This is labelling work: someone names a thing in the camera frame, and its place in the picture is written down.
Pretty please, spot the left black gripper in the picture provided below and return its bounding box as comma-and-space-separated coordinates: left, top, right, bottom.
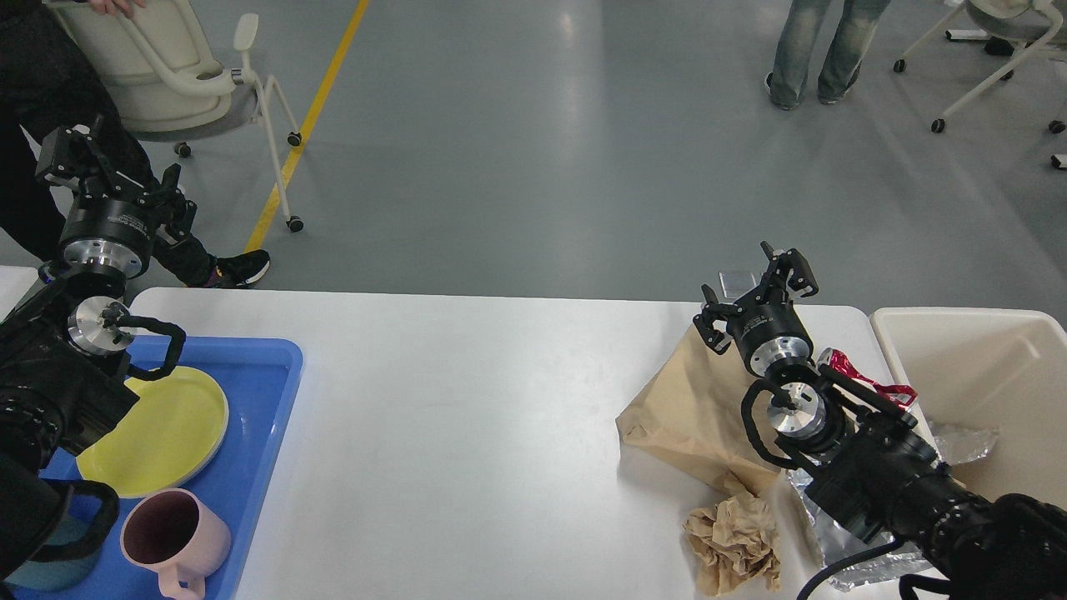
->
35, 115, 198, 278

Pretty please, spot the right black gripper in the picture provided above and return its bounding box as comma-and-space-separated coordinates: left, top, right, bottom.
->
694, 242, 819, 378

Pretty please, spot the brown paper bag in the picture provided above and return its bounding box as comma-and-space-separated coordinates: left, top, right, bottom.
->
616, 326, 780, 495

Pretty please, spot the yellow plate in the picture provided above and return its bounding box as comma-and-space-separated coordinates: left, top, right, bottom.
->
77, 365, 229, 498

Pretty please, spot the pink mug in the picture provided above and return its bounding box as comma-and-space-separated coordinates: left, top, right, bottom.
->
120, 487, 232, 599

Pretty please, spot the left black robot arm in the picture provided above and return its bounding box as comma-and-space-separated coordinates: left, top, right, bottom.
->
1, 117, 197, 578

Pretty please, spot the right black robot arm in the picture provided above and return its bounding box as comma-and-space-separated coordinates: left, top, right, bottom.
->
692, 242, 1066, 599

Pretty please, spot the floor socket plate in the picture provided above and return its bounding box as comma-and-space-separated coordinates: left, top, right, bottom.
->
718, 270, 761, 303

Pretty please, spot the white office chair left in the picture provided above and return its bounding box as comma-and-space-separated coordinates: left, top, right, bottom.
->
45, 1, 304, 233

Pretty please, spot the white office chair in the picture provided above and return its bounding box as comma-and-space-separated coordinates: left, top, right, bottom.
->
892, 0, 1067, 172
45, 1, 304, 233

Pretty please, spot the person in black clothes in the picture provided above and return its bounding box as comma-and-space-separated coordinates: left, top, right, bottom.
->
1, 1, 270, 298

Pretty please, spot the crushed red can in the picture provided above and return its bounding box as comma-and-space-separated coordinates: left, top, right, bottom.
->
815, 347, 918, 411

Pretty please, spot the crumpled brown paper ball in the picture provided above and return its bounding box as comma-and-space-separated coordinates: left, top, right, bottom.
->
683, 473, 782, 597

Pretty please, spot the crumpled foil in bin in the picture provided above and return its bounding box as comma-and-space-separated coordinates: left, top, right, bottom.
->
929, 422, 1001, 465

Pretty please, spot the person in grey jeans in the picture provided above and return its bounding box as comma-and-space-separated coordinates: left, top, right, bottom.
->
765, 0, 891, 111

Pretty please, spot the beige waste bin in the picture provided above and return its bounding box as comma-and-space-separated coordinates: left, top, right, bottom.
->
870, 307, 1066, 508

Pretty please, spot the aluminium foil tray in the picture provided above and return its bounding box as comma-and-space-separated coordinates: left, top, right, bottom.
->
785, 470, 931, 593

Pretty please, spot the white office chair right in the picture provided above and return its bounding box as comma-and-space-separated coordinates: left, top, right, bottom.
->
892, 0, 1067, 172

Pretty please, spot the blue yellow cup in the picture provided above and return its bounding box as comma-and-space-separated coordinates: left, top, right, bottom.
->
3, 515, 102, 593

